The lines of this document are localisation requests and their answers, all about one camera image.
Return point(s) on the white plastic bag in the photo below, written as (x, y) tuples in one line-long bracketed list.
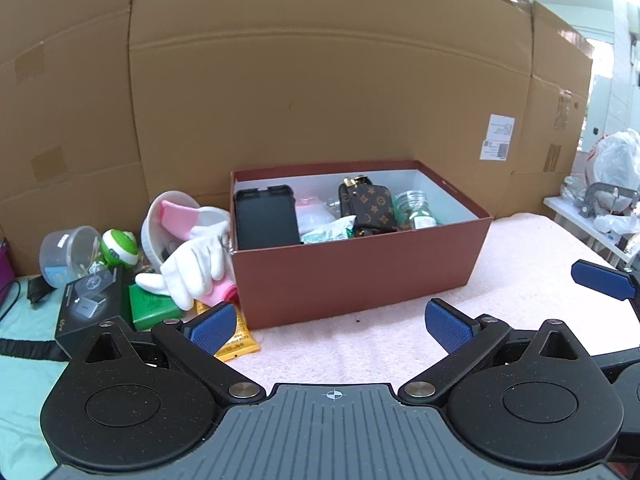
[(617, 160)]

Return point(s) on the teal cloth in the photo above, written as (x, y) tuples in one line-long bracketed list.
[(25, 410)]

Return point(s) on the white side table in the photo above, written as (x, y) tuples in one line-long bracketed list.
[(565, 210)]

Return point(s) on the pink sock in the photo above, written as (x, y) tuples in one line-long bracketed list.
[(180, 217)]

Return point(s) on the small black object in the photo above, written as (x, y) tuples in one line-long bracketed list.
[(39, 290)]

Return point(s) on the grey clamp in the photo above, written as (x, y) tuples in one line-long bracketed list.
[(597, 197)]

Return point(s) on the clear plastic zip bag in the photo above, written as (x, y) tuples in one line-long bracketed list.
[(312, 216)]

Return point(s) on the glass jar with green label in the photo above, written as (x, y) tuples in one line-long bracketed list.
[(417, 210)]

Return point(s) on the green and white toy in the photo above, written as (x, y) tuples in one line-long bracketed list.
[(120, 250)]

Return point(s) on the black phone case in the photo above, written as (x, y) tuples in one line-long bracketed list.
[(267, 217)]

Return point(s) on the green and white snack packet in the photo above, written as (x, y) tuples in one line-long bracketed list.
[(327, 232)]

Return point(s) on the green box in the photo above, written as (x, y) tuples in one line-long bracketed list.
[(150, 307)]

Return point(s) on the red-brown shoebox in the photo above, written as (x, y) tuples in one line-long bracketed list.
[(350, 280)]

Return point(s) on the yellow packet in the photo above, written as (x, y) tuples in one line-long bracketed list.
[(245, 342)]

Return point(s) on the pink bottle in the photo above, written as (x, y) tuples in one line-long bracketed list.
[(222, 294)]

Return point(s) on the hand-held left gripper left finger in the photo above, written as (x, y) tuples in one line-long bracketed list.
[(215, 329)]

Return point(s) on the black product box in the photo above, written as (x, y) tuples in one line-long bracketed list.
[(82, 310)]

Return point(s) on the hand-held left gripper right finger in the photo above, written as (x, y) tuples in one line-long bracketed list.
[(447, 327)]

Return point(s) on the white glove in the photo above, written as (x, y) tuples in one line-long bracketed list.
[(195, 265)]

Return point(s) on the purple object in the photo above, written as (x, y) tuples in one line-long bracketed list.
[(6, 270)]

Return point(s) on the white shipping label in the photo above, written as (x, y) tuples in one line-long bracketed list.
[(497, 137)]

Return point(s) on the brown monogram pouch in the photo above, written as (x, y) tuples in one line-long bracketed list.
[(372, 207)]

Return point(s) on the brown cardboard backdrop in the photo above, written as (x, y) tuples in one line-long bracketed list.
[(300, 85)]

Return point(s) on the clear plastic container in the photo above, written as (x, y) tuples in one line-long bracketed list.
[(62, 257)]

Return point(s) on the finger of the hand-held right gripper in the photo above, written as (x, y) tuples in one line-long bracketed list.
[(597, 277), (620, 352)]

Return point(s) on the white bowl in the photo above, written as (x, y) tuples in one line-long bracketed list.
[(152, 240)]

